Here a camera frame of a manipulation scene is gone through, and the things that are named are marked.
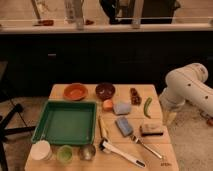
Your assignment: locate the dark brown bowl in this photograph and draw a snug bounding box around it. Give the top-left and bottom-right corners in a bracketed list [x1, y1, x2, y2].
[95, 82, 115, 101]

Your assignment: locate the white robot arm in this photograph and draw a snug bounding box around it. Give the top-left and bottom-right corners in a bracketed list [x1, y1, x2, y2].
[159, 63, 213, 117]

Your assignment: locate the green plastic tray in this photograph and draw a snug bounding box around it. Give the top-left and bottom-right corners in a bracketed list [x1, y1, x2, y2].
[31, 101, 97, 146]

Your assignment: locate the orange round fruit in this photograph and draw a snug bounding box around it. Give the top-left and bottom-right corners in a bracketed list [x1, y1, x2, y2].
[102, 99, 113, 111]

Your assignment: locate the grey-blue cloth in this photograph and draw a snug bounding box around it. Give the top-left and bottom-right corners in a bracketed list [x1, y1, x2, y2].
[113, 102, 131, 115]

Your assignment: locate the orange bowl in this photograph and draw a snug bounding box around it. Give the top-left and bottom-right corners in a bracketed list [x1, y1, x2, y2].
[63, 83, 88, 101]

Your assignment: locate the blue sponge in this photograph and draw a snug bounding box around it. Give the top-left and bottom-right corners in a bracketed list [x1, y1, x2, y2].
[115, 117, 133, 137]

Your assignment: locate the wooden stick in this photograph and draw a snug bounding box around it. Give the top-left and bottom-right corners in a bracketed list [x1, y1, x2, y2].
[98, 116, 108, 139]

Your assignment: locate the silver fork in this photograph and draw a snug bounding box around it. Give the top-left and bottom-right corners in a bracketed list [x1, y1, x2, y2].
[130, 134, 163, 160]

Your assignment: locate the yellow black sponge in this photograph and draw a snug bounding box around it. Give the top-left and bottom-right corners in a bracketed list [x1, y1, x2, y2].
[140, 124, 164, 136]

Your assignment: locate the silver metal cup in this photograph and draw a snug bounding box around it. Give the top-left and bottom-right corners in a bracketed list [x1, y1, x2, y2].
[79, 144, 96, 161]

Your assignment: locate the black cabinet counter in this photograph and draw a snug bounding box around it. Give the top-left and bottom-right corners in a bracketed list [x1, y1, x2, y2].
[0, 31, 213, 96]

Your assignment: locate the green cup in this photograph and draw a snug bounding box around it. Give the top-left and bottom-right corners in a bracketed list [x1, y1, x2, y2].
[56, 145, 72, 164]

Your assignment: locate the white cup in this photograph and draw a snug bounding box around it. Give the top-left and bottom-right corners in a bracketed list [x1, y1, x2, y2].
[30, 140, 52, 161]

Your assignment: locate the black office chair base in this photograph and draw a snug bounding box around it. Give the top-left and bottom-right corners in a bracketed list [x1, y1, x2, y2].
[0, 59, 37, 171]

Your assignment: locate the white handled brush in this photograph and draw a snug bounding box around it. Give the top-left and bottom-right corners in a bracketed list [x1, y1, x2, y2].
[99, 139, 146, 168]

